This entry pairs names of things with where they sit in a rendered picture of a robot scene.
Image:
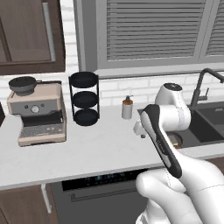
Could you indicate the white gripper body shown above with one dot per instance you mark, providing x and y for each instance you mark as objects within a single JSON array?
[{"x": 138, "y": 127}]

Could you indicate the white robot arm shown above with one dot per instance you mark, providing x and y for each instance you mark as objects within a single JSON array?
[{"x": 178, "y": 116}]

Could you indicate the dark grey sink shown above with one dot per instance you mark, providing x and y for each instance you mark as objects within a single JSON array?
[{"x": 208, "y": 124}]

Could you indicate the black sink tap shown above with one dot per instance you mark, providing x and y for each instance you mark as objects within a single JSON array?
[{"x": 201, "y": 84}]

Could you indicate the white soap dispenser bottle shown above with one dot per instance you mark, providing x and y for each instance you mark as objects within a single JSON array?
[{"x": 127, "y": 109}]

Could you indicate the brown base cupboard door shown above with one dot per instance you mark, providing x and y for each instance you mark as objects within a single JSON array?
[
  {"x": 20, "y": 207},
  {"x": 217, "y": 163}
]

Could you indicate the dark grey dishwasher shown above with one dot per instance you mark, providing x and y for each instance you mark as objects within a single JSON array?
[{"x": 102, "y": 204}]

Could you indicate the grey window with blinds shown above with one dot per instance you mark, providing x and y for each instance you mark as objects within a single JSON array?
[{"x": 151, "y": 32}]

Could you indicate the beige espresso coffee machine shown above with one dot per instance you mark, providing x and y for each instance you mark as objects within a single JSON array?
[{"x": 40, "y": 116}]

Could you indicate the black appliance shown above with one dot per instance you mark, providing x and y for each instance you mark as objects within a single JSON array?
[{"x": 1, "y": 113}]

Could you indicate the brown wall cupboard door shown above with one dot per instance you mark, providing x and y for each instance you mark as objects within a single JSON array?
[{"x": 26, "y": 35}]

